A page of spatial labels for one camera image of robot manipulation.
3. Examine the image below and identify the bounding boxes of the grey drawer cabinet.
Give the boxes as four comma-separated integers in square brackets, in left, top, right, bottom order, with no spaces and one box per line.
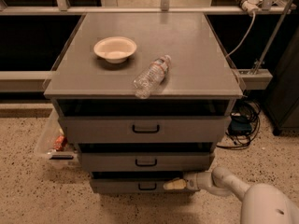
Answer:
[43,12,244,194]

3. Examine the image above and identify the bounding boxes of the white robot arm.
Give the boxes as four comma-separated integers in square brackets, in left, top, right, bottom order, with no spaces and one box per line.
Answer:
[164,167,299,224]

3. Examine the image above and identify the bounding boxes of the clear plastic storage bin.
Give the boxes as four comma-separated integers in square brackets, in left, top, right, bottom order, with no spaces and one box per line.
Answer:
[34,110,79,169]

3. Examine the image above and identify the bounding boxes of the white power strip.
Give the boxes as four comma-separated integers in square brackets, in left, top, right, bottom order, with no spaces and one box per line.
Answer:
[235,0,262,16]

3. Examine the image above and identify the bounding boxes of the grey middle drawer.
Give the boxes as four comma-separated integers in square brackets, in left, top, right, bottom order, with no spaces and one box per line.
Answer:
[79,152,213,172]

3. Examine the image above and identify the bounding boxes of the white paper bowl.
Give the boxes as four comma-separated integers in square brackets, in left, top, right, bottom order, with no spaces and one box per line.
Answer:
[93,36,136,63]

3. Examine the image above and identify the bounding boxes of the grey top drawer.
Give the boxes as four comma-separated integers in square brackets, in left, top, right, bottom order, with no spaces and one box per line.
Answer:
[59,116,231,144]

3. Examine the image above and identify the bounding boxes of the dark cabinet at right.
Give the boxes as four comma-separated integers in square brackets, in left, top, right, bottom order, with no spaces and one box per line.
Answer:
[263,28,299,136]

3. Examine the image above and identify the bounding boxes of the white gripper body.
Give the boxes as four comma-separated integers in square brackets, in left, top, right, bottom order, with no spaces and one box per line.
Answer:
[183,172,214,190]

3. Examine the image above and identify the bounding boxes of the white power cable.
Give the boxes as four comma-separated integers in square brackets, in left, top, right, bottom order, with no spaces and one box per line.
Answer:
[224,10,257,60]

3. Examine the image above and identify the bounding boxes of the black cable bundle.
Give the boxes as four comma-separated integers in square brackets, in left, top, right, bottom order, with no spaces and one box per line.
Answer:
[216,100,261,150]

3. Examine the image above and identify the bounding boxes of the clear plastic water bottle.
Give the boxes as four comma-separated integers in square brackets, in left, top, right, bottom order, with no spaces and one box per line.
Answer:
[133,55,171,99]

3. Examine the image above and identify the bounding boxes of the grey bottom drawer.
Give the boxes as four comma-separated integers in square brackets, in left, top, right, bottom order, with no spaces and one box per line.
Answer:
[90,171,190,194]

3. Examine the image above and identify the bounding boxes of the grey drawer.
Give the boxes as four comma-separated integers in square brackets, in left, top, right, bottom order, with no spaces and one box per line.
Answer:
[59,116,231,144]
[90,171,190,194]
[79,152,213,172]

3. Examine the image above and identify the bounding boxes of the red can in bin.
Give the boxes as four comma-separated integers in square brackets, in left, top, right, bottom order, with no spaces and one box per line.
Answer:
[53,135,67,151]

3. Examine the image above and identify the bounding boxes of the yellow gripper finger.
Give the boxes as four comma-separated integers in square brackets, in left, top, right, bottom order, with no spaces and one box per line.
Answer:
[164,178,186,190]

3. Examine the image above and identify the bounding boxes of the blue electronic box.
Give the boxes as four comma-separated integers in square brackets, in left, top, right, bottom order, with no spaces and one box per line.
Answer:
[228,116,252,136]

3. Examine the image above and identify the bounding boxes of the grey metal rail frame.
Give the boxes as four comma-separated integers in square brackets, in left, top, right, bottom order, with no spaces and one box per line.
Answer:
[0,0,299,93]

